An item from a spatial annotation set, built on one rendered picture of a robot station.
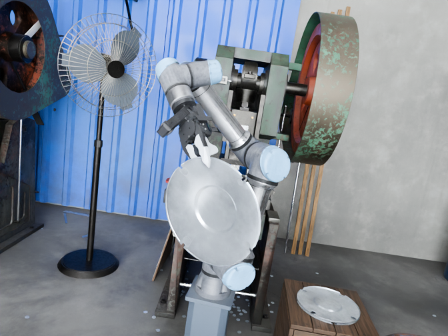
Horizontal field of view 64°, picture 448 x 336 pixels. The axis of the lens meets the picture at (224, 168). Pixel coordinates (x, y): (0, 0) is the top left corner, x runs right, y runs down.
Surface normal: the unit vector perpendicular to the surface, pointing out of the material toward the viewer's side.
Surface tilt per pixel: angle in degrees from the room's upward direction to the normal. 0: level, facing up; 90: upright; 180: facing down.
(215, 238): 54
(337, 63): 74
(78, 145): 90
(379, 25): 90
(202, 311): 90
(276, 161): 83
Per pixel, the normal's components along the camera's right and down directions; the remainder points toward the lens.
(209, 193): 0.57, -0.38
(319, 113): -0.07, 0.46
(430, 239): -0.03, 0.19
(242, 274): 0.39, 0.37
